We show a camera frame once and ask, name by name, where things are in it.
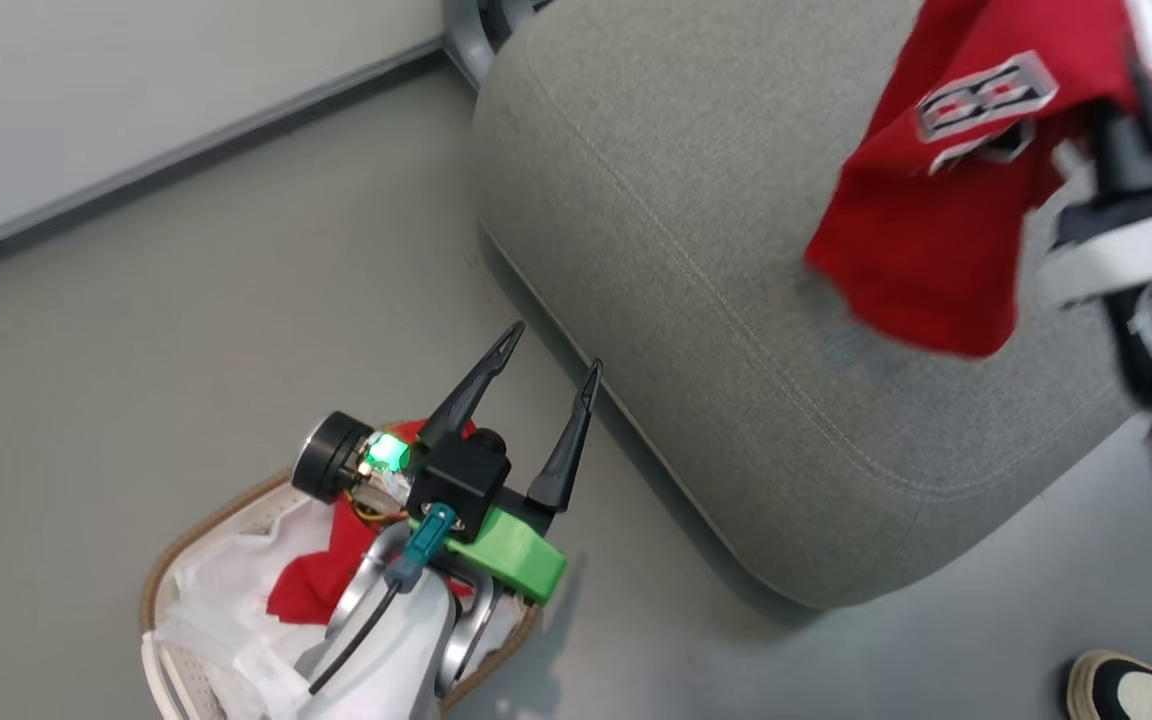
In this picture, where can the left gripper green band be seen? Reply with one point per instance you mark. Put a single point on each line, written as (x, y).
(511, 555)

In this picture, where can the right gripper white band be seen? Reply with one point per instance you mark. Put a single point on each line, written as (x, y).
(1126, 245)

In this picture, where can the red shirt with white print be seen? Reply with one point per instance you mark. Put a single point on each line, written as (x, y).
(936, 210)

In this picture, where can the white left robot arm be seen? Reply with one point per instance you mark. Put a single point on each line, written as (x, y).
(386, 650)

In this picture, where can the grey fabric sofa seat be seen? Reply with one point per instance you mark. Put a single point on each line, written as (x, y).
(696, 300)

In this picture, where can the woven laundry basket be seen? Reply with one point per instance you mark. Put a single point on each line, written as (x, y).
(161, 580)

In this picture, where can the red garment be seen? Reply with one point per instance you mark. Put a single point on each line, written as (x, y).
(311, 585)

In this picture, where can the white garment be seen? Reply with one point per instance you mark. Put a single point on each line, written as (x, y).
(226, 610)

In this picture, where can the black and cream shoe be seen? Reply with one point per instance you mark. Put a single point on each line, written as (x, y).
(1131, 690)

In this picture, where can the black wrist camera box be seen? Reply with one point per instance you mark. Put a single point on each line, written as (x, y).
(461, 480)

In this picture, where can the grey metal furniture frame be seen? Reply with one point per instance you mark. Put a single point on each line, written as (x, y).
(471, 35)

